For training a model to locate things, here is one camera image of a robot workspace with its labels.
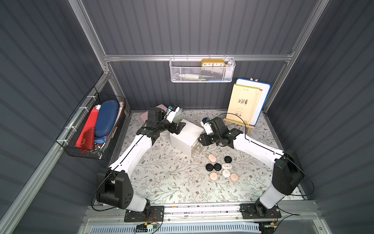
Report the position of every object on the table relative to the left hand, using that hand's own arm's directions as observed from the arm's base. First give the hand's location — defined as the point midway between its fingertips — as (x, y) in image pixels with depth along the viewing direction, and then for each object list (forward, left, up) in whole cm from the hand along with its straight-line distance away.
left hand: (179, 119), depth 81 cm
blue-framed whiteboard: (+19, -53, +7) cm, 56 cm away
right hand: (-5, -15, -10) cm, 18 cm away
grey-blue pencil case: (+17, +3, -17) cm, 24 cm away
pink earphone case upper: (-13, -20, -23) cm, 33 cm away
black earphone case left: (-18, -18, -24) cm, 35 cm away
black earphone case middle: (-18, -23, -25) cm, 38 cm away
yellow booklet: (+17, -41, -2) cm, 45 cm away
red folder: (-17, +41, +6) cm, 45 cm away
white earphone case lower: (-22, -27, -24) cm, 42 cm away
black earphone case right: (-13, -30, -25) cm, 41 cm away
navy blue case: (-3, +37, +7) cm, 37 cm away
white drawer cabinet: (-7, -2, -11) cm, 13 cm away
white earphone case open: (-18, -29, -24) cm, 41 cm away
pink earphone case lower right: (-24, -32, -24) cm, 47 cm away
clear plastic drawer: (-7, -10, -21) cm, 25 cm away
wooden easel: (+8, -45, -16) cm, 48 cm away
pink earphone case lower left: (-24, -20, -24) cm, 39 cm away
